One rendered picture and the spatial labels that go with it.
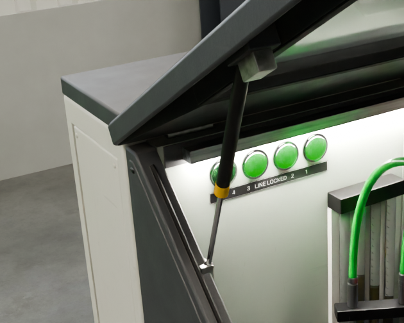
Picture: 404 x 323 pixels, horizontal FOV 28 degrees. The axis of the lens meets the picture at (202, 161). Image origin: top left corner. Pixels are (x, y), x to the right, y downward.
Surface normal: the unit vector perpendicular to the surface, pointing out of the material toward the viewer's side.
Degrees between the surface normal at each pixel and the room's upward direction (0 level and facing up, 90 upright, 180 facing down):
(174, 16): 90
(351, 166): 90
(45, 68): 90
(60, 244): 0
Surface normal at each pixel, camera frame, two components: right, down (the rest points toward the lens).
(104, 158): -0.88, 0.23
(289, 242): 0.47, 0.30
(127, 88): -0.07, -0.93
